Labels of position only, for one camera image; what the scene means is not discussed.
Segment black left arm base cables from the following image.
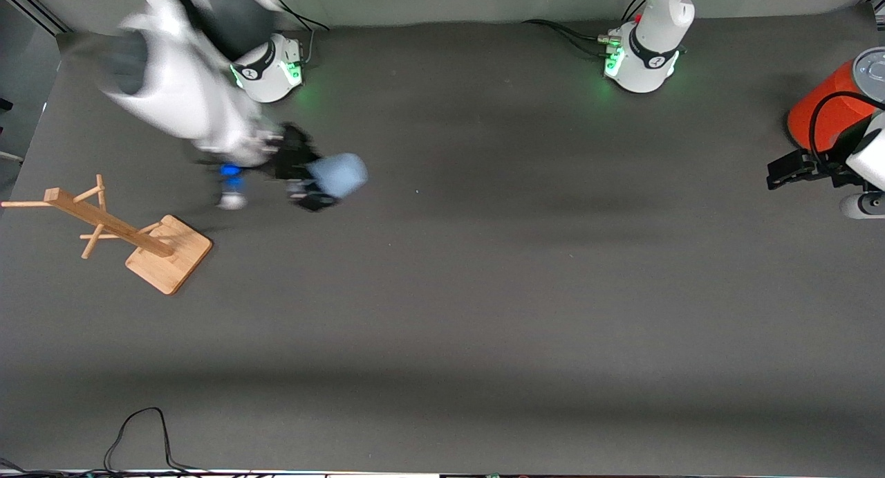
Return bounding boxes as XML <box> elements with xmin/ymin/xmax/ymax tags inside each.
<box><xmin>521</xmin><ymin>0</ymin><xmax>647</xmax><ymax>58</ymax></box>

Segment black right arm base cables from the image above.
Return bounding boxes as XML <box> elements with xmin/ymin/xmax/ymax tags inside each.
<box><xmin>266</xmin><ymin>0</ymin><xmax>332</xmax><ymax>67</ymax></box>

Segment orange cylindrical can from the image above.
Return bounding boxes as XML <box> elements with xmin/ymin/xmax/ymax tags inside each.
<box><xmin>787</xmin><ymin>47</ymin><xmax>885</xmax><ymax>154</ymax></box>

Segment black arm base cables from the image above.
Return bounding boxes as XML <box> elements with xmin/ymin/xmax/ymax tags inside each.
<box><xmin>266</xmin><ymin>0</ymin><xmax>332</xmax><ymax>67</ymax></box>
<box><xmin>521</xmin><ymin>0</ymin><xmax>647</xmax><ymax>58</ymax></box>

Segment black looped cable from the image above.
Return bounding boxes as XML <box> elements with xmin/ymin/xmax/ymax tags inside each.
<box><xmin>104</xmin><ymin>407</ymin><xmax>212</xmax><ymax>476</ymax></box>

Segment wooden cup stand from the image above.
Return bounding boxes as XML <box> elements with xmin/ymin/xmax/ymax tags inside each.
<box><xmin>0</xmin><ymin>174</ymin><xmax>214</xmax><ymax>296</ymax></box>

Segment aluminium frame profile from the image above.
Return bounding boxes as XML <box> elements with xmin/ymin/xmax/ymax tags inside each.
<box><xmin>0</xmin><ymin>0</ymin><xmax>71</xmax><ymax>37</ymax></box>

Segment light blue cup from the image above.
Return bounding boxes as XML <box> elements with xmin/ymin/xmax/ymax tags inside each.
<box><xmin>307</xmin><ymin>153</ymin><xmax>369</xmax><ymax>199</ymax></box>

